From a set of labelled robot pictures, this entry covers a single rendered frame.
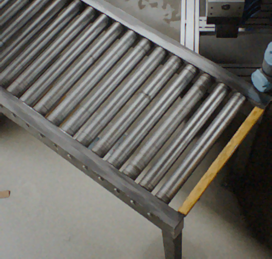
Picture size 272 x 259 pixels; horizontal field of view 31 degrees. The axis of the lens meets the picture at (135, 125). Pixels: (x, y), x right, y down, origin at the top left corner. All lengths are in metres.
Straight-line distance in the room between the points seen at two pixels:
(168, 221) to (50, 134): 0.48
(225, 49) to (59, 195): 1.07
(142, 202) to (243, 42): 1.25
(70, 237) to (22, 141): 0.57
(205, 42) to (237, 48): 0.16
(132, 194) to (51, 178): 1.00
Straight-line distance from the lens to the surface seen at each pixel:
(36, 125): 1.68
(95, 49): 1.79
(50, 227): 2.40
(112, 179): 1.55
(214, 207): 2.35
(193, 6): 2.63
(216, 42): 2.52
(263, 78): 1.63
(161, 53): 1.76
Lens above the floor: 2.24
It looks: 63 degrees down
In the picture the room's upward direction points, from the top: 10 degrees counter-clockwise
